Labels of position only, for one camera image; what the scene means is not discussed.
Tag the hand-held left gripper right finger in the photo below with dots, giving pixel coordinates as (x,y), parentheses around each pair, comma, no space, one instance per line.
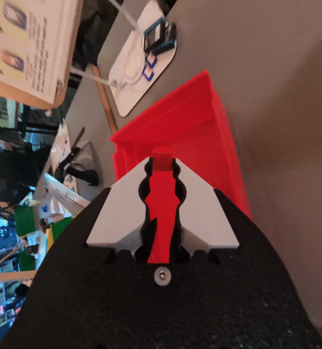
(207,218)

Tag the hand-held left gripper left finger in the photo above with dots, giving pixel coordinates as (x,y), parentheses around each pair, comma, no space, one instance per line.
(117,215)

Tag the red wooden cube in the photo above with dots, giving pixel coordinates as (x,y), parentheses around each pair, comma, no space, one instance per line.
(162,159)

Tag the red plastic bin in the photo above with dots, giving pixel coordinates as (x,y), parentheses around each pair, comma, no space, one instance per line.
(191,122)

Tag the black cloth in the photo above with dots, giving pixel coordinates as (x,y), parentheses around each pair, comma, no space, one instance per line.
(84,174)

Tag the clear plastic sleeve stack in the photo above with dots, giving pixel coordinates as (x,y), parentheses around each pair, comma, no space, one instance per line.
(65,193)

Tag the grey white object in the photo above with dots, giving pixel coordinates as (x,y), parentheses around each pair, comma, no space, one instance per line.
(82,154)

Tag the white plastic object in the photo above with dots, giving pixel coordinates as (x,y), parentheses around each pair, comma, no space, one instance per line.
(133,81)

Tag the instruction sheet on board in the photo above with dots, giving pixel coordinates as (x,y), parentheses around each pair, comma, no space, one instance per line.
(41,102)

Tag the blue memory card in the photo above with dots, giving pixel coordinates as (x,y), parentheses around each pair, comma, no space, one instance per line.
(148,73)
(151,59)

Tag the printed instruction sheet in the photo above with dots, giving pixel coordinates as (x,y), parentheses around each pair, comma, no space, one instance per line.
(27,41)

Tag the black blue camera package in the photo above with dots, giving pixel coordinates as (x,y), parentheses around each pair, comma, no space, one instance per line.
(166,41)
(152,35)

